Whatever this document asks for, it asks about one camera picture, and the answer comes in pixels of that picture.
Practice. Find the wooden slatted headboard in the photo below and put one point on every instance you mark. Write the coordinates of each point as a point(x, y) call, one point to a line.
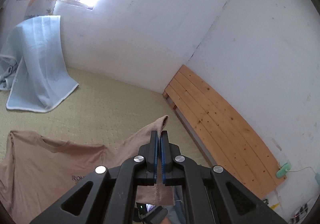
point(220, 124)

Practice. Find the woven patterned bed mat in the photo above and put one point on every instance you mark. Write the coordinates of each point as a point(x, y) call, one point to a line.
point(105, 104)

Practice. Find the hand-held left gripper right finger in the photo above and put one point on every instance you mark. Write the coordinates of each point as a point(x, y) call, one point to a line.
point(163, 154)

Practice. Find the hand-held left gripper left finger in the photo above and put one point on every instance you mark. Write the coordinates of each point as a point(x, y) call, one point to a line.
point(155, 154)

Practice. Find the beige t-shirt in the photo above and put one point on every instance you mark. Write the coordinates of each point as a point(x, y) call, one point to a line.
point(37, 164)

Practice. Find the light blue blanket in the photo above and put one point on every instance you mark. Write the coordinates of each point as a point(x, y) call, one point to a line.
point(42, 64)

